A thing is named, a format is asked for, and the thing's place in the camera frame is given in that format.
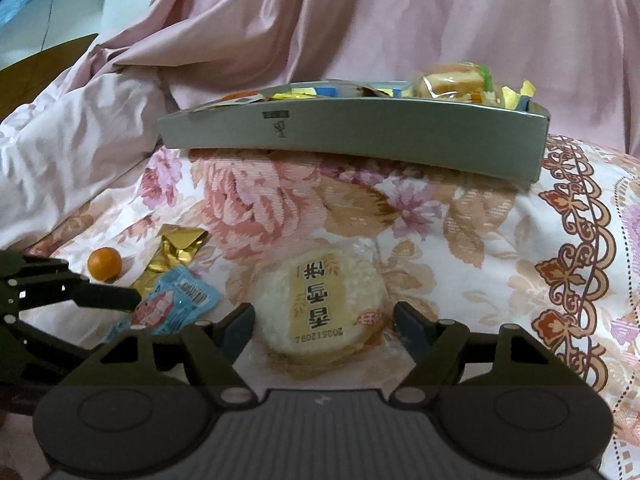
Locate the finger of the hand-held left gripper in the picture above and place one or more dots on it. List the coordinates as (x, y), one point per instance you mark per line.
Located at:
(35, 360)
(110, 297)

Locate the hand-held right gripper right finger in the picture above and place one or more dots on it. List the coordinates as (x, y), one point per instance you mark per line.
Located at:
(407, 322)

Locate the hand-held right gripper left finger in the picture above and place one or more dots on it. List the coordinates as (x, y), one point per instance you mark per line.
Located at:
(245, 322)

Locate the blue snack packet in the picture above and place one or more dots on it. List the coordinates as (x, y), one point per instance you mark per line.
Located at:
(175, 300)

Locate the round white rice cake packet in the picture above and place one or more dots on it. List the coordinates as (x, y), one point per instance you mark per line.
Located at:
(320, 300)

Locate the grey cardboard box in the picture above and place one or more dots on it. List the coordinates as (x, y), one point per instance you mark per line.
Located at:
(350, 130)

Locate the small orange fruit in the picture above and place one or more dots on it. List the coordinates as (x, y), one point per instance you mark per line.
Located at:
(105, 263)

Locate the gold foil snack packet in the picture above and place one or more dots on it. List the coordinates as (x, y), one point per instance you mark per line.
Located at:
(172, 247)

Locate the floral bed sheet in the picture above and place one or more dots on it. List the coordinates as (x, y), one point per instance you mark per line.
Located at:
(450, 240)

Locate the pale pink quilt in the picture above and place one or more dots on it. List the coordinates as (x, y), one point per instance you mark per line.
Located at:
(75, 160)

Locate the wooden furniture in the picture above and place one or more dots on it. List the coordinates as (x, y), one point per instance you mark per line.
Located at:
(40, 75)

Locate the yellow snack packet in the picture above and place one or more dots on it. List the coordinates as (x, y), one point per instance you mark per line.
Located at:
(295, 93)

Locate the wrapped bread packet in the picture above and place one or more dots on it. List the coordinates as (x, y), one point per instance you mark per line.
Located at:
(452, 82)

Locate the yellow candy wrappers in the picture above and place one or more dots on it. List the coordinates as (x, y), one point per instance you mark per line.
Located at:
(520, 92)

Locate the dusky pink cloth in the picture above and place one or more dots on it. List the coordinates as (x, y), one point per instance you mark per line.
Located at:
(375, 15)

